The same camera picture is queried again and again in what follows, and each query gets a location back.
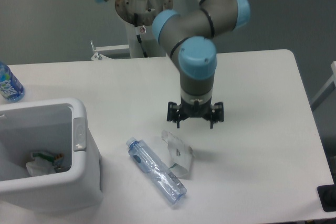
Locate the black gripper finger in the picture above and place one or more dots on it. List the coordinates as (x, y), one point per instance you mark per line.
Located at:
(215, 114)
(175, 113)

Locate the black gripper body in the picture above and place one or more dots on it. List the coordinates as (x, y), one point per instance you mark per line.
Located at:
(195, 110)

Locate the clear plastic bottle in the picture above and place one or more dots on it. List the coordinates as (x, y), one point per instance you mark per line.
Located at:
(156, 170)

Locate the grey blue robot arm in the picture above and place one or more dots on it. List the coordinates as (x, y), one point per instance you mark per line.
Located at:
(188, 42)

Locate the white plastic trash can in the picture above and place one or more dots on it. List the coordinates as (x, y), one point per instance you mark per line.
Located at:
(55, 126)

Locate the white green trash in can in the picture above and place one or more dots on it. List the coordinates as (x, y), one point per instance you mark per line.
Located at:
(46, 163)

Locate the black clamp at table edge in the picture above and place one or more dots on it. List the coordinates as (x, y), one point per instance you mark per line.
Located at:
(327, 197)

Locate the blue labelled water bottle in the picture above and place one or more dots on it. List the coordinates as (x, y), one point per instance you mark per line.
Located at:
(11, 88)

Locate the white metal base bracket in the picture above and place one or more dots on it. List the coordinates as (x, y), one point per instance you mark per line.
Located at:
(109, 52)

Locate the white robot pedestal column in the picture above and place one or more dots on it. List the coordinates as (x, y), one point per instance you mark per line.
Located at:
(138, 17)

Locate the white frame at right edge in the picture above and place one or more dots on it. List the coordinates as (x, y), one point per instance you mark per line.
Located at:
(324, 91)

